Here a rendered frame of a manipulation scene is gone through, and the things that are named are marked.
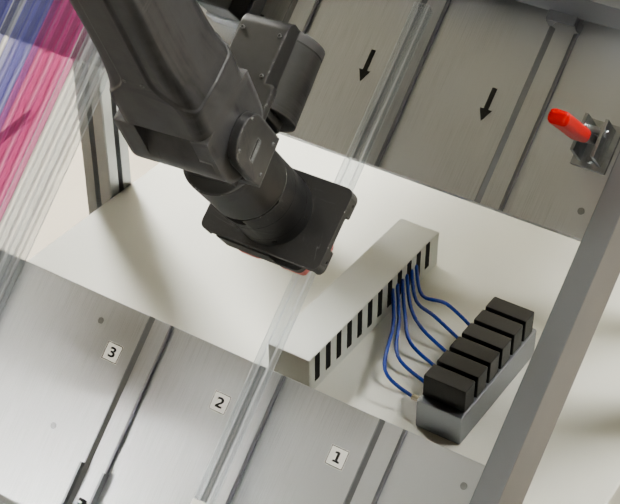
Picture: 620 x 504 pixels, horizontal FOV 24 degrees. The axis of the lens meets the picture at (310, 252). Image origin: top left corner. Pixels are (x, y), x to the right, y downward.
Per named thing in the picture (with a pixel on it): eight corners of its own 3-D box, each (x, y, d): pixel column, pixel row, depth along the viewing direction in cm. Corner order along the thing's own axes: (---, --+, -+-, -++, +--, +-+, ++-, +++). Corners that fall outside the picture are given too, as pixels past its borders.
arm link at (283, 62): (111, 122, 91) (231, 157, 88) (180, -39, 93) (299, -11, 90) (179, 187, 102) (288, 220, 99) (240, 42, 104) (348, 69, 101)
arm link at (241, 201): (162, 178, 96) (237, 199, 93) (201, 84, 97) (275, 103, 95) (203, 213, 102) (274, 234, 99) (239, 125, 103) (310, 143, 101)
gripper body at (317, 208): (245, 157, 110) (207, 118, 103) (362, 199, 105) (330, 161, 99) (208, 234, 108) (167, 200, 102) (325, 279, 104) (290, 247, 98)
